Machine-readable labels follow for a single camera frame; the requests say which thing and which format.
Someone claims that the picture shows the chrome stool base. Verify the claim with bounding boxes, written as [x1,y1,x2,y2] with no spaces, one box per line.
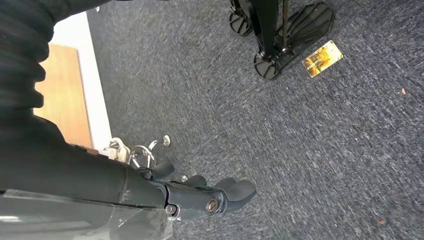
[127,134,172,170]

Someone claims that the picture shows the black wheeled base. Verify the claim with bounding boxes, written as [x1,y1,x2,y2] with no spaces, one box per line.
[228,0,336,81]

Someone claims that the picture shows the golden print card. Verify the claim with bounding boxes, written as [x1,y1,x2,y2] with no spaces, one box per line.
[301,40,345,79]

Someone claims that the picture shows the white shoe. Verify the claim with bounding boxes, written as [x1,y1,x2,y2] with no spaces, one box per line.
[99,137,132,164]

